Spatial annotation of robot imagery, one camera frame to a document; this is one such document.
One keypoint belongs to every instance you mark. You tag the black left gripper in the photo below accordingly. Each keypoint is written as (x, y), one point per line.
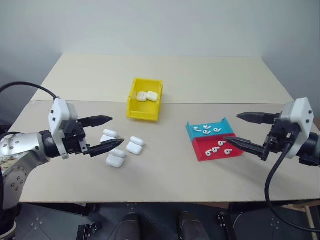
(75, 140)

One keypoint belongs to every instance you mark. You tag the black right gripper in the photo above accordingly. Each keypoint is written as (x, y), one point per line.
(282, 137)

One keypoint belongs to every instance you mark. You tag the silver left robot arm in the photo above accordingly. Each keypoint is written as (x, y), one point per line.
(22, 145)

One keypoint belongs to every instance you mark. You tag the yellow plastic bin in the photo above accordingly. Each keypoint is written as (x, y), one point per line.
(142, 110)

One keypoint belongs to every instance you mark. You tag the small white plastic block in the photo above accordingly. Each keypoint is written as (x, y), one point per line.
(141, 96)

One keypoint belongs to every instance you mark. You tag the white earbud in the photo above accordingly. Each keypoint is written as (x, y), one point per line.
(217, 130)
(208, 153)
(221, 143)
(196, 129)
(228, 151)
(215, 149)
(206, 126)
(206, 132)

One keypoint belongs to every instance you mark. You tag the red plastic tray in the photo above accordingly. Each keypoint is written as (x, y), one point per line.
(220, 156)

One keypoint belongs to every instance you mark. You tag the blue plastic tray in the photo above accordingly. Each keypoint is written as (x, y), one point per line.
(192, 133)

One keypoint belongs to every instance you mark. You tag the wooden slat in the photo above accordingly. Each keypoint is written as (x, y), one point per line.
(310, 212)

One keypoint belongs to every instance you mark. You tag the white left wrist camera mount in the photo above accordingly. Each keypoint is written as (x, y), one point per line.
(58, 112)

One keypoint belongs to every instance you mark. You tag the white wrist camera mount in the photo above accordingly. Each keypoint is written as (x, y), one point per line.
(58, 112)
(300, 112)

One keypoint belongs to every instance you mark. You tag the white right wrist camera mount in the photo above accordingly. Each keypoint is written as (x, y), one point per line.
(300, 112)

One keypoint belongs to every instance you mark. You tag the dark round base plate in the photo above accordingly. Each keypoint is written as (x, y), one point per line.
(257, 225)

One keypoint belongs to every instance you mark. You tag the black metal bracket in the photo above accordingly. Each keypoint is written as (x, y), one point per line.
(88, 231)
(225, 225)

